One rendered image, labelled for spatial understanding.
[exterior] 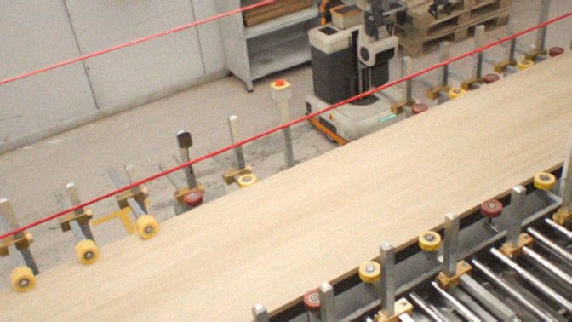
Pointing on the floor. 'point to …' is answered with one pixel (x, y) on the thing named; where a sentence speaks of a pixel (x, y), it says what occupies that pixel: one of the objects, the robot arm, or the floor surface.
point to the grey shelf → (264, 40)
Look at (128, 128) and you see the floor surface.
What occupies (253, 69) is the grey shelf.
